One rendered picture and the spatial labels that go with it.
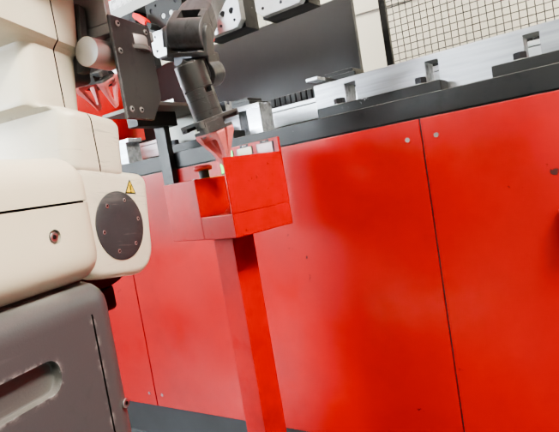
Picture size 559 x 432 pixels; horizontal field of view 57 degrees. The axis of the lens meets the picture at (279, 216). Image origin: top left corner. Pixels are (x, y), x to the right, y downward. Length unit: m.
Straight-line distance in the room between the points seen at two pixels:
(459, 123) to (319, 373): 0.68
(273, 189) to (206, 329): 0.62
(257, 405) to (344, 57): 1.24
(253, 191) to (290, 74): 1.08
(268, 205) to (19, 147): 0.45
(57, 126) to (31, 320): 0.36
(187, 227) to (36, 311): 0.60
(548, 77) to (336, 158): 0.44
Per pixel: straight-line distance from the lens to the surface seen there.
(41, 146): 0.80
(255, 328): 1.08
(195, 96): 0.98
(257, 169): 1.00
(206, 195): 1.03
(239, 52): 2.16
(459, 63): 1.20
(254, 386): 1.11
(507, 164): 1.06
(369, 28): 3.88
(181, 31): 0.98
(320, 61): 1.95
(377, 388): 1.27
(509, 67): 1.13
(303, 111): 1.66
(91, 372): 0.53
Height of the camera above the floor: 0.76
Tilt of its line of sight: 4 degrees down
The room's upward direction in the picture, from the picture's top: 9 degrees counter-clockwise
